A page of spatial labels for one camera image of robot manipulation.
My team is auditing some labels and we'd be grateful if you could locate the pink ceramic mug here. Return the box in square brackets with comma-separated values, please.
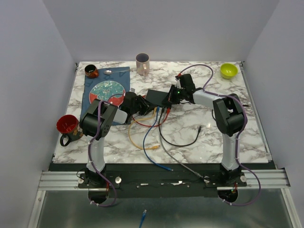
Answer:
[135, 53, 150, 76]

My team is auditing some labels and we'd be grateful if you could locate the grey ethernet cable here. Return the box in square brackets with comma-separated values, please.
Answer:
[158, 111, 205, 179]

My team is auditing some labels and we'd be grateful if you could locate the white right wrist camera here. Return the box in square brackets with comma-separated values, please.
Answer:
[175, 74, 182, 88]

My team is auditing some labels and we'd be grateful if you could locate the blue cable on floor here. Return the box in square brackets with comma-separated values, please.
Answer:
[138, 209, 147, 228]

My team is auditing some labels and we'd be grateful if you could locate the blue placemat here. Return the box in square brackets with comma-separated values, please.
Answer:
[80, 66, 130, 116]

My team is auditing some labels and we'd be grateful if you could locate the lime green bowl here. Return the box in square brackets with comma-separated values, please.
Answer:
[220, 63, 238, 79]

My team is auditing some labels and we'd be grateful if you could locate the black network switch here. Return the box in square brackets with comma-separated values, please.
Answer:
[145, 89, 172, 108]

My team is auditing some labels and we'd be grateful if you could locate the red ethernet cable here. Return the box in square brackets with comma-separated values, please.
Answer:
[132, 107, 171, 128]

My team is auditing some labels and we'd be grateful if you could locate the red and teal plate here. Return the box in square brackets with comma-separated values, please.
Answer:
[89, 81, 125, 106]

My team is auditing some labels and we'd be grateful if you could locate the small brown orange cup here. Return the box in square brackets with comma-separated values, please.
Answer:
[85, 64, 99, 78]

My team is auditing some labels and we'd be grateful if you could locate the blue ethernet cable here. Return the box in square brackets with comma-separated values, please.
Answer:
[142, 106, 174, 171]

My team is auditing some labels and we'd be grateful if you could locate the metal spoon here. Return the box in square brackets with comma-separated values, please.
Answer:
[103, 69, 130, 75]

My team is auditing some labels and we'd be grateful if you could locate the yellow ethernet cable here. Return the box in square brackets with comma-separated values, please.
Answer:
[128, 106, 160, 150]

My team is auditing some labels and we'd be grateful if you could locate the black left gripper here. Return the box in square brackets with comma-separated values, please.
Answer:
[131, 95, 156, 115]

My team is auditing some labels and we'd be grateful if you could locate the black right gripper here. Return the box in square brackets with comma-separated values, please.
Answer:
[161, 85, 185, 105]

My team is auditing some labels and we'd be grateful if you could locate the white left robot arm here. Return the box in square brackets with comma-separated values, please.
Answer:
[80, 92, 156, 188]

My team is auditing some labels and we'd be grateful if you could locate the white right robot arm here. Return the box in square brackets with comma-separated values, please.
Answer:
[163, 74, 247, 186]

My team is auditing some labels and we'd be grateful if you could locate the black mounting base bar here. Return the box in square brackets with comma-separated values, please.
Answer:
[78, 163, 247, 199]

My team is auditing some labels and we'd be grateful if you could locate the red black patterned mug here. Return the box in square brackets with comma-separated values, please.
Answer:
[56, 114, 83, 147]

